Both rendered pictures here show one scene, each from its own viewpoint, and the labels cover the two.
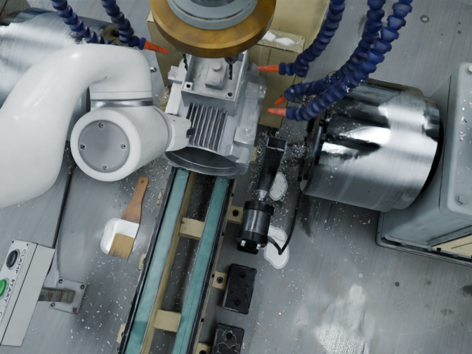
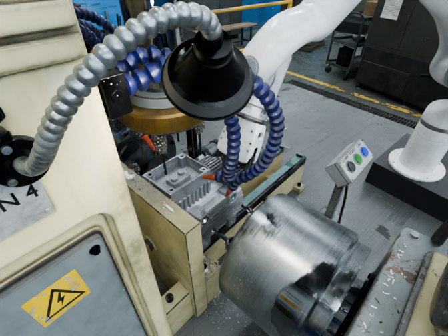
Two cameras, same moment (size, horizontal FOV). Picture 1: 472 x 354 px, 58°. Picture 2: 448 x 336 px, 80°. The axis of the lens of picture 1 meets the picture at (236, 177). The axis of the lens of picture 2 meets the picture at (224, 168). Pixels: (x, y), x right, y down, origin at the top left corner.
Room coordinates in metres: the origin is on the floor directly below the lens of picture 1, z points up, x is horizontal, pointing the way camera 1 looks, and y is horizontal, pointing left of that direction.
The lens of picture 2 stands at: (0.76, 0.41, 1.54)
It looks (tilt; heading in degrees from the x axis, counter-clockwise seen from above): 38 degrees down; 214
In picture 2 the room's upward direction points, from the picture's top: straight up
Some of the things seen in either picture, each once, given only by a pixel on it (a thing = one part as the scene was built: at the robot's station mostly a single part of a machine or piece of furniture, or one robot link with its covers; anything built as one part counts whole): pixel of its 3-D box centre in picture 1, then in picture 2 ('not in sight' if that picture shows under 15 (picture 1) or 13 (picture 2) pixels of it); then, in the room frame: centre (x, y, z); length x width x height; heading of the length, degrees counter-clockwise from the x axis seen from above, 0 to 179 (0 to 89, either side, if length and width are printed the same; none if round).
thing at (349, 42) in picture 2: not in sight; (360, 41); (-4.11, -0.33, 0.50); 0.88 x 0.53 x 1.00; 147
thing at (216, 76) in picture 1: (215, 77); (178, 183); (0.42, 0.05, 1.11); 0.12 x 0.11 x 0.07; 172
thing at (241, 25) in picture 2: not in sight; (226, 39); (-4.11, -2.80, 0.21); 1.40 x 0.33 x 0.43; 162
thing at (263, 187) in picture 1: (268, 171); (191, 132); (0.23, -0.06, 1.12); 0.04 x 0.03 x 0.26; 171
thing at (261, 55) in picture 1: (229, 62); (146, 249); (0.54, 0.03, 0.97); 0.30 x 0.11 x 0.34; 81
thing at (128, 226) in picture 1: (131, 216); not in sight; (0.20, 0.24, 0.80); 0.21 x 0.05 x 0.01; 170
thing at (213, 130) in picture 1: (212, 117); (193, 202); (0.38, 0.06, 1.01); 0.20 x 0.19 x 0.19; 172
